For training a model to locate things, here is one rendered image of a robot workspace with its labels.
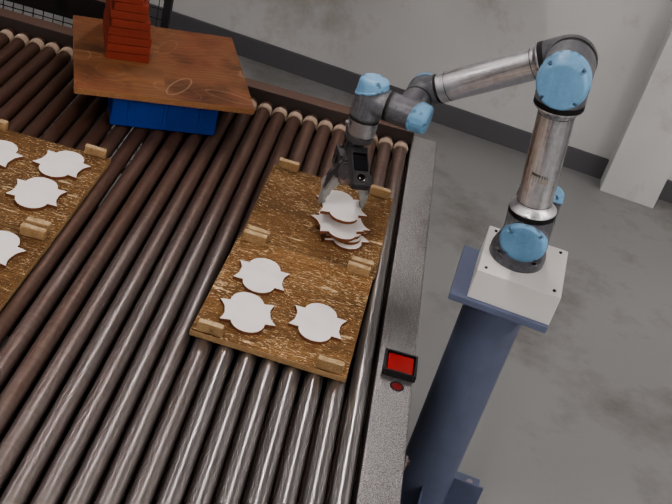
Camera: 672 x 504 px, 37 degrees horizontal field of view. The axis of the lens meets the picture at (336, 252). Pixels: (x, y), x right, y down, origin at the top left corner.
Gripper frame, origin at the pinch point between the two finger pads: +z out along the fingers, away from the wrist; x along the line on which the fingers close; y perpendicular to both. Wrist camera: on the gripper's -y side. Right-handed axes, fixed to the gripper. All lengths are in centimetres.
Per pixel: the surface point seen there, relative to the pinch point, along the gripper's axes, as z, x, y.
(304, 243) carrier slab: 7.7, 9.1, -7.5
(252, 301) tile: 6.7, 25.4, -34.9
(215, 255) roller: 9.3, 32.0, -14.6
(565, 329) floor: 101, -141, 91
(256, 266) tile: 6.7, 23.0, -21.1
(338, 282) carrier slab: 7.7, 2.8, -22.9
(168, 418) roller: 9, 45, -71
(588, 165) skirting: 96, -210, 236
